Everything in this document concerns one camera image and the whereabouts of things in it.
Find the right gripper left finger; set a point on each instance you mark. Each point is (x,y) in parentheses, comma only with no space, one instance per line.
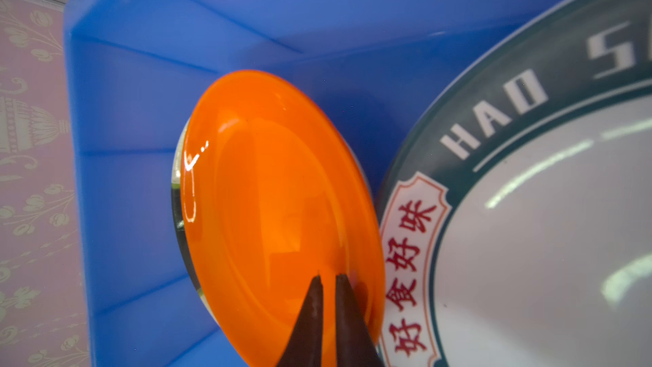
(304,348)

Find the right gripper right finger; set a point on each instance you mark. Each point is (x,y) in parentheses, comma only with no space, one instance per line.
(354,346)

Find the orange plate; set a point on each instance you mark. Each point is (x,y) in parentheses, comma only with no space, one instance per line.
(272,197)

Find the green rimmed plate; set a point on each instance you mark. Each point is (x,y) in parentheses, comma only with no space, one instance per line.
(516,218)

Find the cream plate with dark spot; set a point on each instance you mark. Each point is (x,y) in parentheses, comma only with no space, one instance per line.
(176,209)

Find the blue plastic bin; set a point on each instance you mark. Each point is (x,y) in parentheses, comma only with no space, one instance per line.
(138,68)

